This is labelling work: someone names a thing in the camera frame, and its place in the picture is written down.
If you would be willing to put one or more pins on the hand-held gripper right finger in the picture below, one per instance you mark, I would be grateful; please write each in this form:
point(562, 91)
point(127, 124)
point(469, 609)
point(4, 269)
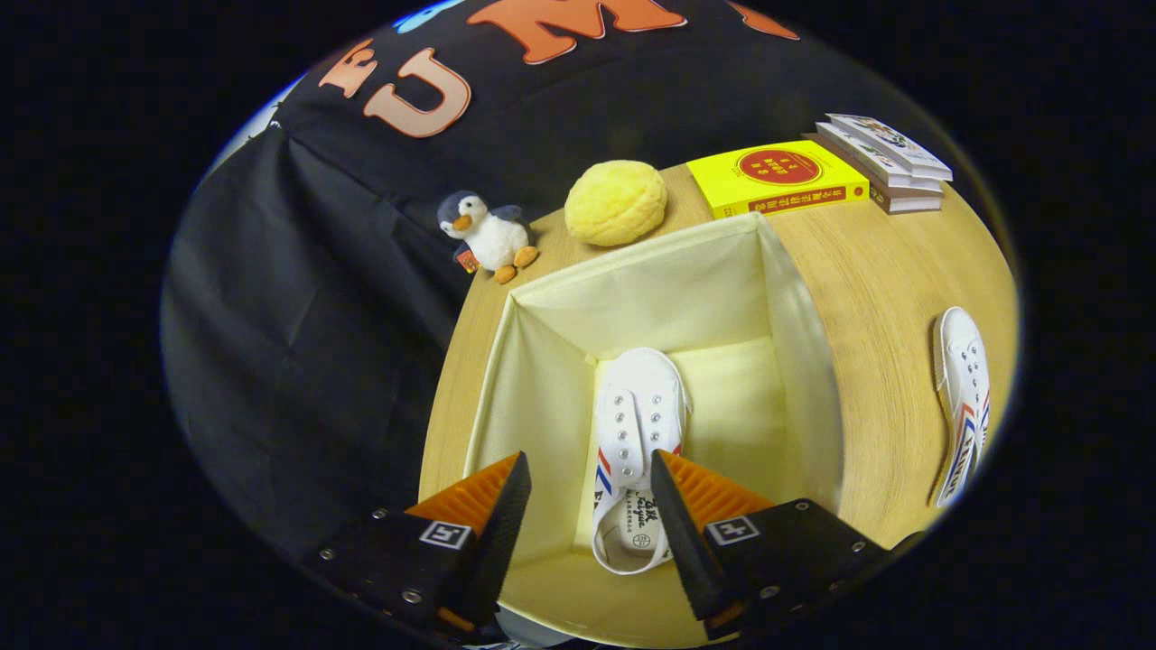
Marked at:
point(691, 542)

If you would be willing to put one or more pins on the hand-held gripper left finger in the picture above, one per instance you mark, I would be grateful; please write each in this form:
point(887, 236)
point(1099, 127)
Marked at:
point(492, 542)

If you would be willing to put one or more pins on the white canvas shoe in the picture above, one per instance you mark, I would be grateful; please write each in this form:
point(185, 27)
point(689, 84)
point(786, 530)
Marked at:
point(641, 397)
point(962, 379)

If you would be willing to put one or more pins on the cream fabric storage box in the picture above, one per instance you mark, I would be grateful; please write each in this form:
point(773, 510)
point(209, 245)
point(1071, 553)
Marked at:
point(632, 289)

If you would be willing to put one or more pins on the black backdrop cloth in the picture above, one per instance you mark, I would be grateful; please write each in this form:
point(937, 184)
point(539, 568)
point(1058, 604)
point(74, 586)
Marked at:
point(298, 343)

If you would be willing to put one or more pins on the penguin plush toy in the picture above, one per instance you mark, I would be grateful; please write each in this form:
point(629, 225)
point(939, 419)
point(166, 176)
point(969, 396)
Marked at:
point(497, 239)

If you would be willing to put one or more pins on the yellow round plush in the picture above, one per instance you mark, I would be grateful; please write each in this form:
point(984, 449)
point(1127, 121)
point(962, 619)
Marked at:
point(616, 203)

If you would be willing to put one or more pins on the yellow book with red circle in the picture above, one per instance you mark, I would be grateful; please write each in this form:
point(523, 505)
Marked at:
point(777, 181)

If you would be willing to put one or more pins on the brown book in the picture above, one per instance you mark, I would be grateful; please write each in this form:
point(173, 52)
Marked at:
point(903, 200)

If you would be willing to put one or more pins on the white illustrated book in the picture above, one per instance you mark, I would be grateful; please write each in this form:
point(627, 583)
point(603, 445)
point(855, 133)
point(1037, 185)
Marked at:
point(894, 144)

